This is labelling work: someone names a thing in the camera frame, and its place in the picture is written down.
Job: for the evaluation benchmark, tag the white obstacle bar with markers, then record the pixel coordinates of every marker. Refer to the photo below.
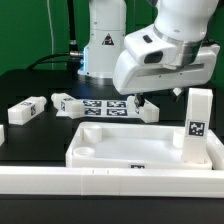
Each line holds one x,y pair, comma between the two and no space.
215,149
2,136
111,182

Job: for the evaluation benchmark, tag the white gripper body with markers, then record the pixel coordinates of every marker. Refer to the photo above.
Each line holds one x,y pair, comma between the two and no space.
131,78

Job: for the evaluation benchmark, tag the white left obstacle bar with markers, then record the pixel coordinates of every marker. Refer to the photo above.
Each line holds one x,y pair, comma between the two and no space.
2,136

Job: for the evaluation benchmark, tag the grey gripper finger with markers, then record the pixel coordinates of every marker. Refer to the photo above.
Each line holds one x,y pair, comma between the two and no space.
176,93
139,100

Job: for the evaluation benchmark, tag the white desk top tray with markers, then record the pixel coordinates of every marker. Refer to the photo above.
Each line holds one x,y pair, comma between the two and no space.
114,145

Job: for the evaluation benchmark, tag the white right obstacle bar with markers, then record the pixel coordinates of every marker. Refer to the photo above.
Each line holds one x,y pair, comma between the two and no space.
215,149

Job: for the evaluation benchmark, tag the AprilTag marker sheet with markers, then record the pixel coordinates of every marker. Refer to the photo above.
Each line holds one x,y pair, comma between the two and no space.
105,108

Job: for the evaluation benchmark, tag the white front obstacle bar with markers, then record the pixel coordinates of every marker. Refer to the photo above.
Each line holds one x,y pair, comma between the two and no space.
111,182

